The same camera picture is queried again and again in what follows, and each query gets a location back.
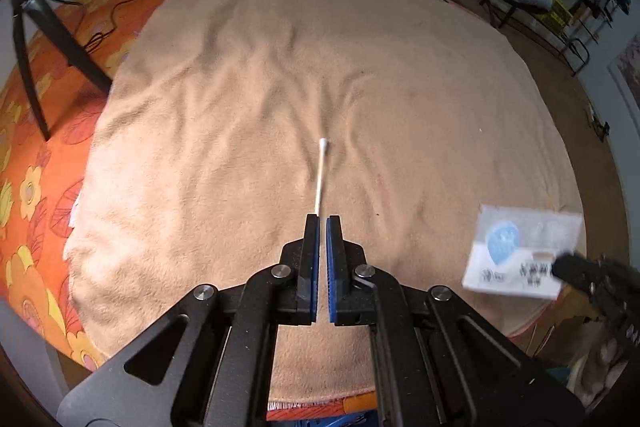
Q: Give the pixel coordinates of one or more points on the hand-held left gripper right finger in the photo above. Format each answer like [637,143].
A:
[334,272]

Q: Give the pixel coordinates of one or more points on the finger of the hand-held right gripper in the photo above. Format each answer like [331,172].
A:
[600,279]

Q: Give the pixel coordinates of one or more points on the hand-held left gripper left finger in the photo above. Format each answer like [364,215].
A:
[310,267]

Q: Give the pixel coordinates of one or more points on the white cotton swab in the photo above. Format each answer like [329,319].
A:
[320,177]

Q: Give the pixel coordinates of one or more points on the white box with blue print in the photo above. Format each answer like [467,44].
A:
[505,247]

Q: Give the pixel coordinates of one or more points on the small black object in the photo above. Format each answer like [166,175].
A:
[597,127]

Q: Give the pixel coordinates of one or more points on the beige fleece blanket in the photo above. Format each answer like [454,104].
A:
[250,107]

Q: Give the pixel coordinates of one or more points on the yellow black bag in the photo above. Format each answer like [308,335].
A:
[557,14]

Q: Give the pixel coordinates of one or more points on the orange floral bedsheet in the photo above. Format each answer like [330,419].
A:
[40,157]

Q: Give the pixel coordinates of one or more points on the black tripod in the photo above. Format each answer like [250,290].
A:
[65,42]

